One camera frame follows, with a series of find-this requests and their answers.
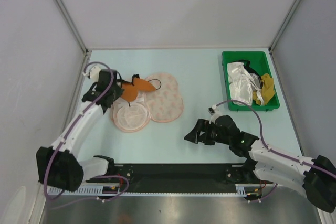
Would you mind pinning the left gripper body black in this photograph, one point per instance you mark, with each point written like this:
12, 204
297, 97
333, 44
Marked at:
116, 92

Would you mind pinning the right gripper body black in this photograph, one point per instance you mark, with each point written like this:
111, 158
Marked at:
212, 133

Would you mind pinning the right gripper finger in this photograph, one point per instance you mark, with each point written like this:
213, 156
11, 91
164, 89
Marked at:
196, 134
208, 140

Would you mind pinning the pink floral mesh laundry bag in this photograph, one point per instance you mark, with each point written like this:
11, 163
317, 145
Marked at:
156, 98

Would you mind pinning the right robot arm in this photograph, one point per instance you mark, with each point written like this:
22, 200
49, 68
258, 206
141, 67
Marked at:
313, 178

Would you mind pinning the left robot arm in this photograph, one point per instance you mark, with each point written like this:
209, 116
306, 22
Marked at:
58, 165

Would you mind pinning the white satin bra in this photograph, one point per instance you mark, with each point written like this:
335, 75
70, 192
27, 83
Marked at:
241, 84

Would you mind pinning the grey black bra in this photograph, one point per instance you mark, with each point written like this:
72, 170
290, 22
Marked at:
255, 75

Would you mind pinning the mustard yellow garment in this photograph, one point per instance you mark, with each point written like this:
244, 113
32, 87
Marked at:
262, 97

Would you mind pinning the green plastic bin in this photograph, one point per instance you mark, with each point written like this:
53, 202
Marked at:
258, 61

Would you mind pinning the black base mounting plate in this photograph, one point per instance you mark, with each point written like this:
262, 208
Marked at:
186, 175

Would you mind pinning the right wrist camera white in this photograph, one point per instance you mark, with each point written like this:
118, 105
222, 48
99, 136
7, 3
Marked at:
214, 112

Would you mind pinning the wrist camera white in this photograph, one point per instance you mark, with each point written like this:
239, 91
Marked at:
93, 72
214, 112

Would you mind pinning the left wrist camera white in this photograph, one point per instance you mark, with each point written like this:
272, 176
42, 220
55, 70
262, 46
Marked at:
93, 72

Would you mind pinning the white slotted cable duct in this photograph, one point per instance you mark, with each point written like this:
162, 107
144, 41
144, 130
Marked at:
105, 190

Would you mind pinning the left aluminium frame post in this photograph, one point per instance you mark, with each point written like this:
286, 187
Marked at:
70, 24

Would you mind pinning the aluminium frame post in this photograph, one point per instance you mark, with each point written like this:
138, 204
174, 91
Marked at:
70, 24
290, 14

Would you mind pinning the right aluminium frame post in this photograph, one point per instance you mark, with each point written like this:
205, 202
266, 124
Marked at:
290, 14

